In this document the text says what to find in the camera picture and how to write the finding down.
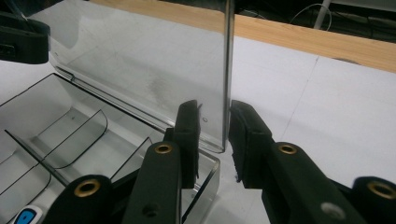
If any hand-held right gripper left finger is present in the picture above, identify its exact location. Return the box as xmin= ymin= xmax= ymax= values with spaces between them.
xmin=122 ymin=99 xmax=200 ymax=224

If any small blue and white object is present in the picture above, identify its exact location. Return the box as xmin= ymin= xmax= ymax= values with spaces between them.
xmin=12 ymin=204 xmax=44 ymax=224

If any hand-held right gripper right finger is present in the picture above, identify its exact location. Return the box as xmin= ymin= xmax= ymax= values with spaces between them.
xmin=228 ymin=99 xmax=368 ymax=224

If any transparent grey compartment box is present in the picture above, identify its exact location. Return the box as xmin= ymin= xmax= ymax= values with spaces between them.
xmin=0 ymin=0 xmax=236 ymax=224

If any white cable loop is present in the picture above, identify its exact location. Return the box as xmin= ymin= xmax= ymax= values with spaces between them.
xmin=289 ymin=3 xmax=332 ymax=32

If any white table cover sheet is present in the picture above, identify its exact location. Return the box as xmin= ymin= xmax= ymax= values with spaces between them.
xmin=0 ymin=34 xmax=396 ymax=224

